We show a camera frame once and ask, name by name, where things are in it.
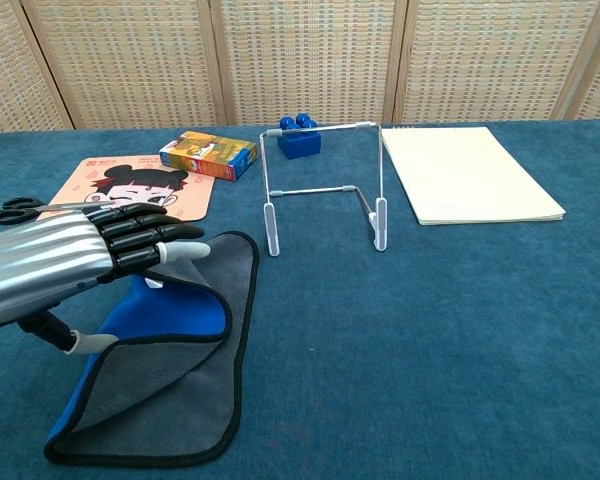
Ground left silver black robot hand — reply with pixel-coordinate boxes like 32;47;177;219
0;202;212;356

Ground grey blue microfiber cloth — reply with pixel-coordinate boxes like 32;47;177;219
43;230;261;469

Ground cartoon girl mouse pad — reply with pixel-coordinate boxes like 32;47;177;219
49;155;216;222

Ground colourful cardboard box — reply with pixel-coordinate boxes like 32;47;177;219
158;130;259;183

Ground blue building block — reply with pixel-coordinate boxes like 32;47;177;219
277;113;323;161

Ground teal table cover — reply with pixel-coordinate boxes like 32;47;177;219
0;118;600;480

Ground cream paper notepad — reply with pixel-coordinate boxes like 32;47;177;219
381;126;567;227

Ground black handled scissors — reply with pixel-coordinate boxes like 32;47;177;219
0;196;116;225

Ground metal wire stand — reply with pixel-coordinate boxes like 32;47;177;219
259;120;389;258

